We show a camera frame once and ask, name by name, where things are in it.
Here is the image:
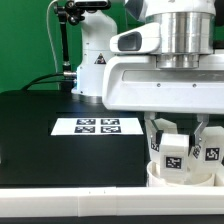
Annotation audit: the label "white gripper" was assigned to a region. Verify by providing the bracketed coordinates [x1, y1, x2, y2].
[102, 54, 224, 151]

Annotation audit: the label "white round stool seat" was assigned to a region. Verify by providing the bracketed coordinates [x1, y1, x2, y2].
[146, 161, 217, 188]

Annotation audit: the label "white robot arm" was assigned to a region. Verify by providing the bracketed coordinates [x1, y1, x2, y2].
[102, 0, 224, 146]

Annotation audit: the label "white sheet with tags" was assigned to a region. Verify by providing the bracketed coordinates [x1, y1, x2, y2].
[51, 118, 143, 136]

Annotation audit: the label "white front obstacle rail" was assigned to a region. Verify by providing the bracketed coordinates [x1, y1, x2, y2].
[0, 187, 224, 218]

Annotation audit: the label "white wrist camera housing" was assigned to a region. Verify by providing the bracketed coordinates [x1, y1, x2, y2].
[110, 22, 161, 54]

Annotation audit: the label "black cables on table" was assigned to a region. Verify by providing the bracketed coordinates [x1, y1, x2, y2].
[21, 72, 78, 92]

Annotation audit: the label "black camera stand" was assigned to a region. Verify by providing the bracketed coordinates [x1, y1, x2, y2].
[54, 0, 84, 77]

